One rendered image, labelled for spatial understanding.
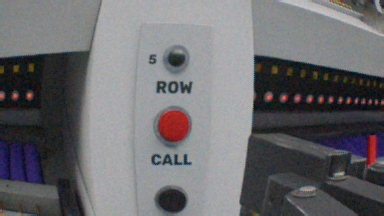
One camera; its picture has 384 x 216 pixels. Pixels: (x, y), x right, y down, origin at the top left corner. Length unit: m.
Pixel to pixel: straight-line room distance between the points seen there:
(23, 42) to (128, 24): 0.07
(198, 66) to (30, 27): 0.11
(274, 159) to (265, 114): 0.32
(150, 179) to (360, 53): 0.20
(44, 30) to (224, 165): 0.14
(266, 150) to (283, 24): 0.14
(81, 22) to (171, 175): 0.10
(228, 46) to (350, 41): 0.13
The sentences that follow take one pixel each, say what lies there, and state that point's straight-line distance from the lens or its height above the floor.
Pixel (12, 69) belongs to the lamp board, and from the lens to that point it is 0.40.
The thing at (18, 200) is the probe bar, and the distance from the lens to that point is 0.33.
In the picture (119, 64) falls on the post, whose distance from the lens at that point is 0.25.
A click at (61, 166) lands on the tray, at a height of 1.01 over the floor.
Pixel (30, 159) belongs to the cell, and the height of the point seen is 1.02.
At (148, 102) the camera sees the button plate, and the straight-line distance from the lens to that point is 0.26.
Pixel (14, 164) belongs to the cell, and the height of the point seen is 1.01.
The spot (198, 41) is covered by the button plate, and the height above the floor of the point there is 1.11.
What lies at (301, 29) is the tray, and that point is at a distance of 0.31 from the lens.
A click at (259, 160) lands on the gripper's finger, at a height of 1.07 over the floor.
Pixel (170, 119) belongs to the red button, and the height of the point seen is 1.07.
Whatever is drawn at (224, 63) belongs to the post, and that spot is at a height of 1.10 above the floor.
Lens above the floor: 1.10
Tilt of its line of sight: 6 degrees down
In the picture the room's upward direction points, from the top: 3 degrees clockwise
